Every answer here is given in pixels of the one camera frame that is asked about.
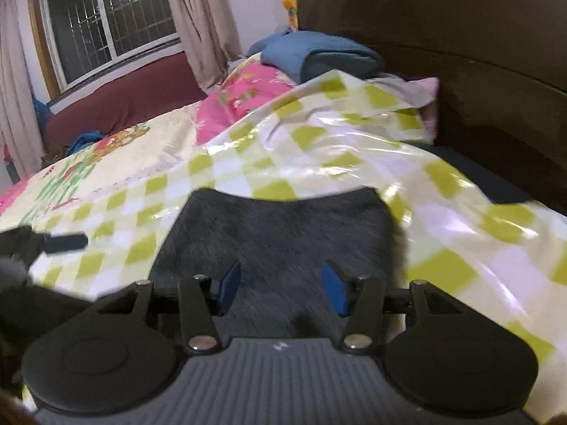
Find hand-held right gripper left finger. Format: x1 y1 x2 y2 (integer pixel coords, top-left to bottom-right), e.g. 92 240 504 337
95 260 242 356

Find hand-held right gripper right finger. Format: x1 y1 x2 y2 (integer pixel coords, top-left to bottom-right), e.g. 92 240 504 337
321 261 467 356

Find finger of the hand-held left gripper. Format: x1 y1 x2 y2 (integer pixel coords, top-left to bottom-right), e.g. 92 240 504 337
43 232 88 256

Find dark grey pants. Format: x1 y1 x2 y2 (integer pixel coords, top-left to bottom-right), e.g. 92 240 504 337
151 187 405 351

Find blue cloth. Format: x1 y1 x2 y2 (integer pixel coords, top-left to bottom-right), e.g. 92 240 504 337
68 130 106 155

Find pink floral printed blanket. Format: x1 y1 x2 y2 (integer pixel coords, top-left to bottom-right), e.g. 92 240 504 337
0 52 303 228

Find green white checked plastic sheet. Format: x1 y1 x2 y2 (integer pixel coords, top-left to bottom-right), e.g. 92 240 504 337
0 68 567 425

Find maroon sofa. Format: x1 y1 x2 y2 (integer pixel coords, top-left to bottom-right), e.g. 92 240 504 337
42 51 210 157

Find beige curtain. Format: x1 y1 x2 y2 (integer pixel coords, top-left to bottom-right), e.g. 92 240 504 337
0 0 46 165
158 0 243 95

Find dark bed mattress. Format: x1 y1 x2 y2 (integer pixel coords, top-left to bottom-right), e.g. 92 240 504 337
431 143 567 219

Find barred window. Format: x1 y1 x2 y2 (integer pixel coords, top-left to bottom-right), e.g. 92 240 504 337
27 0 183 99

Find folded blue blanket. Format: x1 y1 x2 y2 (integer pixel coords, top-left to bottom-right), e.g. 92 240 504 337
246 30 385 85

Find dark brown wooden headboard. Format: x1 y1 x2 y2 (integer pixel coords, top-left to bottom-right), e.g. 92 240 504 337
298 0 567 219

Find yellow plastic package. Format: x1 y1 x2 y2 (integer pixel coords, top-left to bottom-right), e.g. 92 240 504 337
277 0 302 34

